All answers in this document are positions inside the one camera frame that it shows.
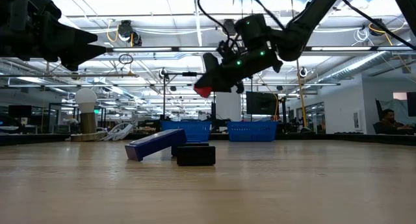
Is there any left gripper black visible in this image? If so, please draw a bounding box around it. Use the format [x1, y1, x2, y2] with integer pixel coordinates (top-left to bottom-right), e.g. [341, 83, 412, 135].
[0, 0, 107, 71]

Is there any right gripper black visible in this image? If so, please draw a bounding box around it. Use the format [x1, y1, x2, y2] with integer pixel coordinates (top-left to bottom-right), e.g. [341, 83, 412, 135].
[194, 43, 284, 95]

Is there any red USB wall charger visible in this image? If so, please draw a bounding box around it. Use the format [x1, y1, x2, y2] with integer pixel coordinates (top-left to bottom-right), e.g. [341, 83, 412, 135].
[193, 85, 213, 99]

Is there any blue digital timer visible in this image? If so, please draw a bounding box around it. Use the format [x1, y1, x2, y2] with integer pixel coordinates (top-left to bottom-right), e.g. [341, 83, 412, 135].
[124, 128, 188, 162]

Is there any white building column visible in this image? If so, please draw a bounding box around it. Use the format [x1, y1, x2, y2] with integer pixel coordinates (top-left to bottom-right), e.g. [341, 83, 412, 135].
[215, 89, 243, 121]

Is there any black monitor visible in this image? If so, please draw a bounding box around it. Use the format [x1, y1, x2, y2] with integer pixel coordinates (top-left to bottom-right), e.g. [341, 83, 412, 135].
[245, 91, 279, 116]

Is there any white light bulb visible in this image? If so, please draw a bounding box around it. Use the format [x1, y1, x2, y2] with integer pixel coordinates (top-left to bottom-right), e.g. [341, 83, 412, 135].
[75, 88, 98, 114]

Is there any blue plastic slotted basket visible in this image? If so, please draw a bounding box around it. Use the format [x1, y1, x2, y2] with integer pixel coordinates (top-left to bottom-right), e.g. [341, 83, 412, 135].
[161, 119, 213, 143]
[226, 120, 278, 143]

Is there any long ceiling light strip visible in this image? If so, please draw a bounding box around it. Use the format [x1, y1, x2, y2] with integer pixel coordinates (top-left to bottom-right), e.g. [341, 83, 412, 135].
[106, 45, 413, 53]

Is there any wooden lamp base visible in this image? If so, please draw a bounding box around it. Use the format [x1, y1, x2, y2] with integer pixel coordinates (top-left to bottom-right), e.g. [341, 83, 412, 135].
[70, 112, 109, 143]

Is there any small black digital device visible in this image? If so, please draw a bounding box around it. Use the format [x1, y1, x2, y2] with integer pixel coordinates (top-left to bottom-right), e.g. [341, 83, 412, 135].
[171, 142, 216, 168]

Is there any person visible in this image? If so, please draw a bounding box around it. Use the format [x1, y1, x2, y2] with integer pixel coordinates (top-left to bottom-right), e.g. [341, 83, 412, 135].
[373, 108, 416, 136]

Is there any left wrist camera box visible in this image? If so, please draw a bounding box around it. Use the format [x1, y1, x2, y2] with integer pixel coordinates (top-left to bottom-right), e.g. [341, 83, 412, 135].
[27, 0, 62, 21]

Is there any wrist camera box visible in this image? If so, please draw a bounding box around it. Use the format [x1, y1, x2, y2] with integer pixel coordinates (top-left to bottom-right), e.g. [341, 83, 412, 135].
[234, 13, 272, 50]
[27, 0, 62, 21]

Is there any black ceiling cable reel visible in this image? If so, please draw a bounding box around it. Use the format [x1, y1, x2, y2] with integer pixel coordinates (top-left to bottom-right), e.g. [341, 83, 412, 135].
[116, 19, 143, 47]
[221, 19, 237, 38]

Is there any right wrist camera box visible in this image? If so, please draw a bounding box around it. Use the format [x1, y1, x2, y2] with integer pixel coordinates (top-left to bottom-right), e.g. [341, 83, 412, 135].
[234, 13, 272, 50]

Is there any black station frame stand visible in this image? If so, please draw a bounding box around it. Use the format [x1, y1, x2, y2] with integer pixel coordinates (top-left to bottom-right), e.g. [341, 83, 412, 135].
[162, 71, 216, 121]

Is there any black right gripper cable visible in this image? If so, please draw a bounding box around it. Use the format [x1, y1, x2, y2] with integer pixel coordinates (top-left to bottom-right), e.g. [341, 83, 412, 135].
[196, 0, 287, 43]

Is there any yellow hanging cable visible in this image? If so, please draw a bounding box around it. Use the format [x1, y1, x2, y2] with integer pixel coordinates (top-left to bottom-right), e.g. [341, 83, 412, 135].
[294, 60, 307, 129]

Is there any white coiled cable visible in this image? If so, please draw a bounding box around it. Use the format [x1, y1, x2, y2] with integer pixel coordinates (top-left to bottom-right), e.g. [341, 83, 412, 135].
[96, 121, 135, 142]

